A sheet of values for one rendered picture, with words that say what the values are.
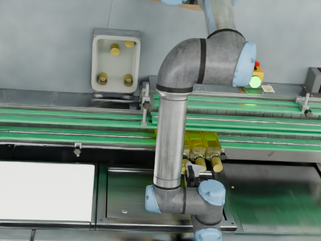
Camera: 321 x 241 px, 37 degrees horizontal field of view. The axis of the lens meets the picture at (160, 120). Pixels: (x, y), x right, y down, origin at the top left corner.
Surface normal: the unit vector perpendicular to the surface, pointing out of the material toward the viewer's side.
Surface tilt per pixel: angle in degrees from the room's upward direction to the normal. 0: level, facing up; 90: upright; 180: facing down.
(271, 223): 90
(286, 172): 90
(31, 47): 0
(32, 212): 90
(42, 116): 90
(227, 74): 10
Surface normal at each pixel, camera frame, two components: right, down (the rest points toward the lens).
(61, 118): 0.10, -0.87
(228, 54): 0.06, -0.23
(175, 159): 0.44, 0.29
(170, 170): 0.11, 0.29
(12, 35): 0.08, 0.50
